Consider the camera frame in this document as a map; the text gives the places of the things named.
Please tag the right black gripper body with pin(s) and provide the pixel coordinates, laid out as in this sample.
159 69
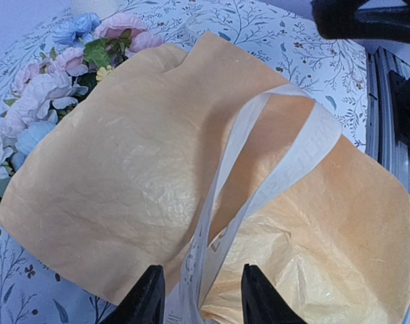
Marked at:
349 20

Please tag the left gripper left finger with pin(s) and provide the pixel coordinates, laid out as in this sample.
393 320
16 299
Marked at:
144 303

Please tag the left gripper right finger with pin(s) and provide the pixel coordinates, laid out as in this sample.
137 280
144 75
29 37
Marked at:
261 302

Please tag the white ceramic mug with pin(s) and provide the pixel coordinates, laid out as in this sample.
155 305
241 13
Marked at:
103 8

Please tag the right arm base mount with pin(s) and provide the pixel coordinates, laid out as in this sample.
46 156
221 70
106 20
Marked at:
400 92

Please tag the aluminium front rail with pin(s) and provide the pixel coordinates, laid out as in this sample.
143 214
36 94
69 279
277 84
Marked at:
381 144

